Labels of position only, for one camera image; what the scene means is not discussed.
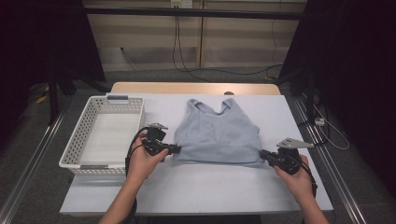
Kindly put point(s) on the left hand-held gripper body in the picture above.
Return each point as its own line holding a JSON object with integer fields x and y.
{"x": 154, "y": 146}

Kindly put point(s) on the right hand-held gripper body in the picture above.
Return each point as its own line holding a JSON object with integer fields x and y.
{"x": 289, "y": 161}

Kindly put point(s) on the light blue tank top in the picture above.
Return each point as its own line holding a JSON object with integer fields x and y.
{"x": 218, "y": 137}

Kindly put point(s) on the white perforated plastic basket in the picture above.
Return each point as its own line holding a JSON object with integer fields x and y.
{"x": 102, "y": 140}

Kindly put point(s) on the person's left hand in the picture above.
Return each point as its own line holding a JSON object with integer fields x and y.
{"x": 141, "y": 165}

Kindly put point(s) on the person's right hand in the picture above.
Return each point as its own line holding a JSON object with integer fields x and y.
{"x": 299, "y": 185}

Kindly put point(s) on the white plug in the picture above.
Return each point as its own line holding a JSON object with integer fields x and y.
{"x": 319, "y": 121}

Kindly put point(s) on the white table mat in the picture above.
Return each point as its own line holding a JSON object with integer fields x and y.
{"x": 202, "y": 193}

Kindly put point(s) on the black metal stand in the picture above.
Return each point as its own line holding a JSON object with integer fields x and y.
{"x": 53, "y": 99}
{"x": 303, "y": 84}

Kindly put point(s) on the thin dark rod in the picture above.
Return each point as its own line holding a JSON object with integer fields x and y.
{"x": 128, "y": 58}

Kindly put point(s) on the black curtain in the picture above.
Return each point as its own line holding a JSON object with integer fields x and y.
{"x": 31, "y": 37}
{"x": 358, "y": 62}

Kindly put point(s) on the yellow tape strip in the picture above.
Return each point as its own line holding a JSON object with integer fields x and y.
{"x": 41, "y": 99}

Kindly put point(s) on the black horizontal bar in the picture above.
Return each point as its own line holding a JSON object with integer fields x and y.
{"x": 193, "y": 13}

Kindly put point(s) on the aluminium floor rail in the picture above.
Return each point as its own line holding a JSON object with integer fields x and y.
{"x": 330, "y": 168}
{"x": 32, "y": 161}

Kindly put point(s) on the white wall socket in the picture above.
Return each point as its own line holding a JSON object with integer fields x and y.
{"x": 181, "y": 3}

